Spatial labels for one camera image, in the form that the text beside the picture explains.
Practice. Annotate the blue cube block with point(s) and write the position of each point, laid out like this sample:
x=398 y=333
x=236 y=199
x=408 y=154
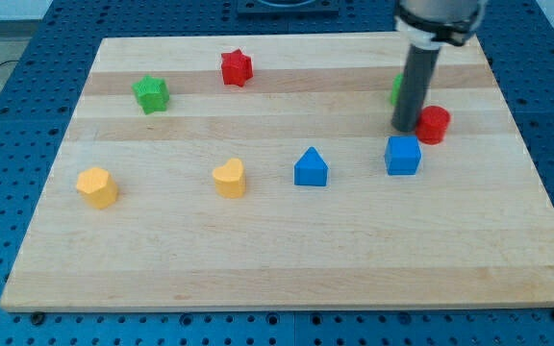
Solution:
x=402 y=155

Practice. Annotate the green star block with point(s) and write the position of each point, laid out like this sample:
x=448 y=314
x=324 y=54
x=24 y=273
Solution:
x=151 y=94

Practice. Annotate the yellow heart block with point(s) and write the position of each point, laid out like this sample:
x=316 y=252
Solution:
x=229 y=179

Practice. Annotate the blue perforated table plate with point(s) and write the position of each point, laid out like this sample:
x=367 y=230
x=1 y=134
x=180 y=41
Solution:
x=38 y=100

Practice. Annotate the light wooden board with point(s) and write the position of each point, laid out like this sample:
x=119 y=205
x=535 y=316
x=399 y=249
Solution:
x=472 y=229

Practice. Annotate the green block behind rod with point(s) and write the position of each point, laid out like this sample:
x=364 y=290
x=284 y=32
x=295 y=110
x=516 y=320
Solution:
x=395 y=89

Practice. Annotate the red cylinder block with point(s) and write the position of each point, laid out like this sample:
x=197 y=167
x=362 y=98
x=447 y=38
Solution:
x=432 y=125

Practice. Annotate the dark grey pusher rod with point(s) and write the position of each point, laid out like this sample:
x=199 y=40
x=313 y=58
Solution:
x=417 y=75

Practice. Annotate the red star block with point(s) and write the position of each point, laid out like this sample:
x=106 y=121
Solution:
x=236 y=68

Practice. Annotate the blue house-shaped block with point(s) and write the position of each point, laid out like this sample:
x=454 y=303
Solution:
x=311 y=169

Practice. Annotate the yellow hexagon block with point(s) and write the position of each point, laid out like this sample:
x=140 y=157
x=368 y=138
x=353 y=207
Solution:
x=97 y=187

